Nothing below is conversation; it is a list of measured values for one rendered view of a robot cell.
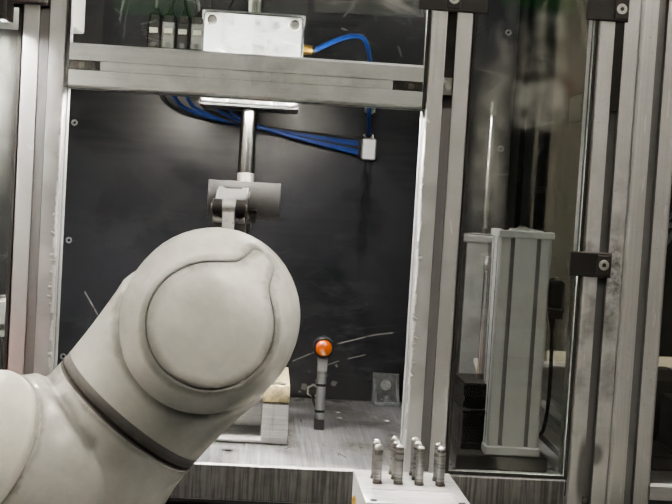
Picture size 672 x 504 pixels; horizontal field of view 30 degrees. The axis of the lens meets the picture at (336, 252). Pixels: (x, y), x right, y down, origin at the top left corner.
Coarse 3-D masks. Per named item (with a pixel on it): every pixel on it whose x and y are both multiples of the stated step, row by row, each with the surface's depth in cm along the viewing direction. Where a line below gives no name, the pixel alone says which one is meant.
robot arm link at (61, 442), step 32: (0, 384) 72; (32, 384) 72; (64, 384) 73; (0, 416) 69; (32, 416) 70; (64, 416) 71; (96, 416) 71; (0, 448) 68; (32, 448) 69; (64, 448) 70; (96, 448) 71; (128, 448) 71; (0, 480) 68; (32, 480) 69; (64, 480) 70; (96, 480) 71; (128, 480) 72; (160, 480) 73
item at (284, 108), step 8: (200, 104) 146; (208, 104) 145; (216, 104) 145; (224, 104) 145; (232, 104) 145; (240, 104) 145; (248, 104) 145; (256, 104) 145; (264, 104) 145; (272, 104) 145; (280, 104) 145; (288, 104) 145; (296, 104) 145; (272, 112) 153; (280, 112) 152; (288, 112) 151; (296, 112) 150; (368, 112) 166; (368, 120) 168; (368, 128) 169
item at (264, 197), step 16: (256, 112) 149; (240, 128) 149; (256, 128) 150; (240, 144) 149; (240, 160) 149; (240, 176) 149; (208, 192) 147; (256, 192) 147; (272, 192) 147; (208, 208) 147; (256, 208) 147; (272, 208) 147
